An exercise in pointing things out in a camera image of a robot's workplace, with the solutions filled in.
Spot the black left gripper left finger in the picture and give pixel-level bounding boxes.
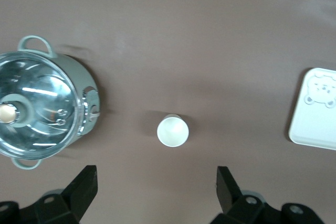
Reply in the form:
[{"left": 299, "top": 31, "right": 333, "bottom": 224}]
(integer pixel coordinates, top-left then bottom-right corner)
[{"left": 35, "top": 165, "right": 98, "bottom": 224}]

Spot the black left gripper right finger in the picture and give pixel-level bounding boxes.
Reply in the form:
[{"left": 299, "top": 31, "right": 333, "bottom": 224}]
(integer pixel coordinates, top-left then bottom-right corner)
[{"left": 211, "top": 166, "right": 266, "bottom": 224}]

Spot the white cup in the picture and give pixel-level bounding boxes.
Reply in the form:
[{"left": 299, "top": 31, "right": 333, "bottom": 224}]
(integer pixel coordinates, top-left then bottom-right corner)
[{"left": 156, "top": 113, "right": 190, "bottom": 148}]

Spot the cream tray with bear print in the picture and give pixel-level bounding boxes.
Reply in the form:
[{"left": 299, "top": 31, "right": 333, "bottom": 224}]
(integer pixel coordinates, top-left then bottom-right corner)
[{"left": 288, "top": 67, "right": 336, "bottom": 151}]

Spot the glass pot lid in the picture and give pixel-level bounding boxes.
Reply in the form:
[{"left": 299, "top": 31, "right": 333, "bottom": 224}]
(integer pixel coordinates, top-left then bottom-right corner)
[{"left": 0, "top": 50, "right": 89, "bottom": 159}]

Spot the pale green electric pot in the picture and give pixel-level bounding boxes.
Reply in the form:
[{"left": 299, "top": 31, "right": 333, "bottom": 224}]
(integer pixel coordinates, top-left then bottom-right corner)
[{"left": 0, "top": 34, "right": 102, "bottom": 170}]

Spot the brown table mat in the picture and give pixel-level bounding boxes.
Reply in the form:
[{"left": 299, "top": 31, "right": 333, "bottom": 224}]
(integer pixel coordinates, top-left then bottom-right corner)
[{"left": 0, "top": 0, "right": 336, "bottom": 224}]

